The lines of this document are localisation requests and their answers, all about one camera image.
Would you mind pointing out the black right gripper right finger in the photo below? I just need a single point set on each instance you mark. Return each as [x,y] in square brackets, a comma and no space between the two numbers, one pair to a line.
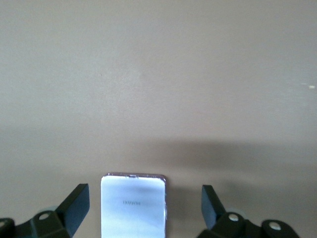
[213,209]

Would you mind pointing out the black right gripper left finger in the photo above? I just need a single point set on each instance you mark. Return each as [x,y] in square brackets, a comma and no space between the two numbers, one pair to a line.
[73,205]

